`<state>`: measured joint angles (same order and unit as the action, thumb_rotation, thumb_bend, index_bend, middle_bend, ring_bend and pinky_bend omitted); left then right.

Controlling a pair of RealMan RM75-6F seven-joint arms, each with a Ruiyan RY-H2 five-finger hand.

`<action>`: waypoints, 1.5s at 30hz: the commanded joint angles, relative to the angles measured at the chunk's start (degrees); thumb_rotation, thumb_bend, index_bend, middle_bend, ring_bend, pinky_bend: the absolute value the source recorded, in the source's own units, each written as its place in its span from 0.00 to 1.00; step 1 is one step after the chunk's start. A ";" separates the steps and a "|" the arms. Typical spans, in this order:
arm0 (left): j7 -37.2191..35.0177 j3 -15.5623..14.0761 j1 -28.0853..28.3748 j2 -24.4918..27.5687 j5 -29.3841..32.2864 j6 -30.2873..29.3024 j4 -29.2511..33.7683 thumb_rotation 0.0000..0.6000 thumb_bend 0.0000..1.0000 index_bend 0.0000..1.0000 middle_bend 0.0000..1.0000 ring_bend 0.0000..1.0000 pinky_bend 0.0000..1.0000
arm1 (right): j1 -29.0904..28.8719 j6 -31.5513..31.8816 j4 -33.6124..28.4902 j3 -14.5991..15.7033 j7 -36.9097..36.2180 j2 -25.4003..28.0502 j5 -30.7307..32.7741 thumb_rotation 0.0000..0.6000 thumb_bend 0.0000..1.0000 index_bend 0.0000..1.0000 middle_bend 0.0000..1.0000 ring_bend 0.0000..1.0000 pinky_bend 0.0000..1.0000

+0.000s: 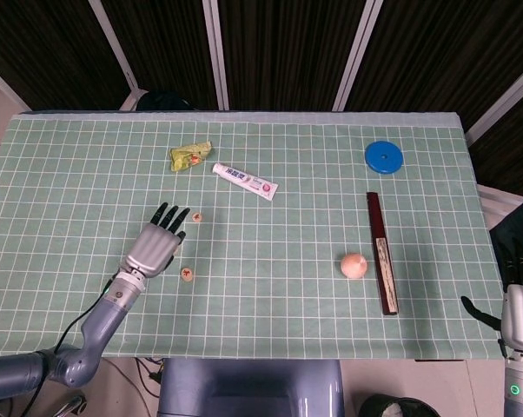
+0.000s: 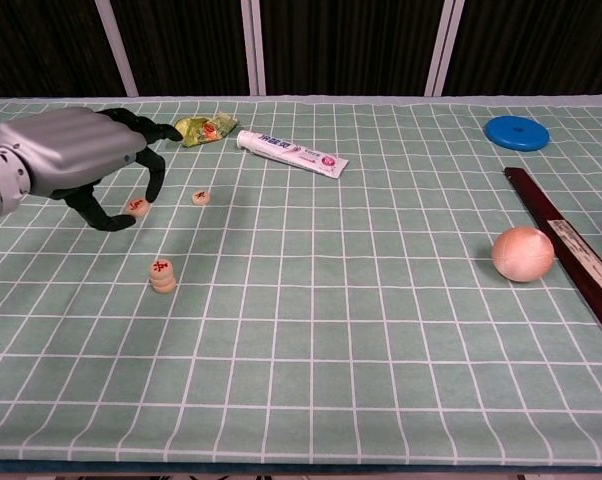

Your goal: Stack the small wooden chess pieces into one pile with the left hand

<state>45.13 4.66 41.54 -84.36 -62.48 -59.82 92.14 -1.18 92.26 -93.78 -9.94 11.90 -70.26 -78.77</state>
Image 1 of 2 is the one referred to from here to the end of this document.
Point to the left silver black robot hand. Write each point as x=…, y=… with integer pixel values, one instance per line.
x=150, y=254

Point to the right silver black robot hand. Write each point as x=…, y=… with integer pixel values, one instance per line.
x=522, y=317

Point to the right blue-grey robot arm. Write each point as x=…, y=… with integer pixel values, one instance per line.
x=522, y=391

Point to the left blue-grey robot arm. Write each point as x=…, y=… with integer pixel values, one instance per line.
x=101, y=321

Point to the green crumpled snack packet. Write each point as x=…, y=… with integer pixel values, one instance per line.
x=187, y=156

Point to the white toothpaste tube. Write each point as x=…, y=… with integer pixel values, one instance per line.
x=244, y=178

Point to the green checked tablecloth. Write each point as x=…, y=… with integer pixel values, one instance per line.
x=287, y=282

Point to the black chair back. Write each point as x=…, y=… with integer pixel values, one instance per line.
x=163, y=101

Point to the blue-grey robot torso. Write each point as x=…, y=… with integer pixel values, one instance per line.
x=253, y=391

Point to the chrome metal floor part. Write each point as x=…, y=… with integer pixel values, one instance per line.
x=72, y=406

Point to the black waste bin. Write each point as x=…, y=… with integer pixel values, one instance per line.
x=374, y=408

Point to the peach-coloured wooden ball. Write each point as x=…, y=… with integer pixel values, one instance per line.
x=353, y=266

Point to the dark brown long box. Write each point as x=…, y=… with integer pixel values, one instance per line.
x=376, y=217

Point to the blue plastic disc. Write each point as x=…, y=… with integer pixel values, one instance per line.
x=376, y=163

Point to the white metal frame stand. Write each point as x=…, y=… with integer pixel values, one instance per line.
x=491, y=204

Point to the white partition post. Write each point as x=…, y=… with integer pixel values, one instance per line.
x=357, y=52
x=505, y=104
x=115, y=43
x=216, y=52
x=4, y=88

